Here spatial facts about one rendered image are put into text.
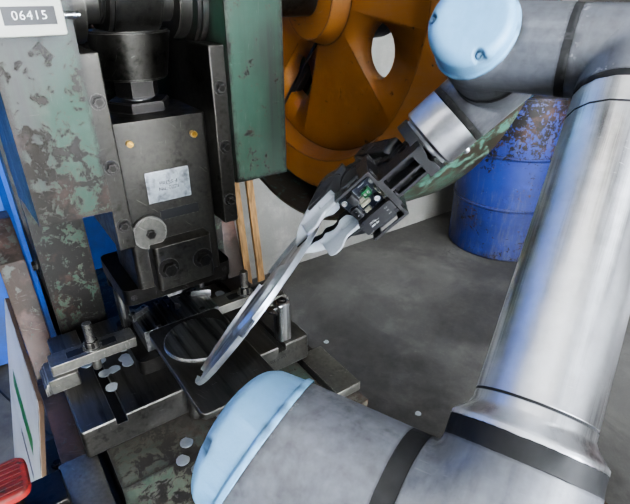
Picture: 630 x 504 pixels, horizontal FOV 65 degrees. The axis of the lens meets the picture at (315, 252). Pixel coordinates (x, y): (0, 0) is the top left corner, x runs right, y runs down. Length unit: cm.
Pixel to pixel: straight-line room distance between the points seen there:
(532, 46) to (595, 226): 17
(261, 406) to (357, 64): 71
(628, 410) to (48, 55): 204
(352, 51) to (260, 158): 27
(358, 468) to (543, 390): 12
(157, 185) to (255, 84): 22
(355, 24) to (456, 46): 51
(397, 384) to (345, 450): 165
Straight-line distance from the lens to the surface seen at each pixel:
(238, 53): 79
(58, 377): 100
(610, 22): 46
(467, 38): 45
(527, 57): 46
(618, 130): 40
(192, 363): 88
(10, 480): 83
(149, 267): 87
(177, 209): 84
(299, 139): 111
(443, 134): 56
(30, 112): 71
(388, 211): 57
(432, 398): 195
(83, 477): 95
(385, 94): 89
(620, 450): 201
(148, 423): 97
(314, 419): 34
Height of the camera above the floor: 134
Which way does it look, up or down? 28 degrees down
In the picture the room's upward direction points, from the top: straight up
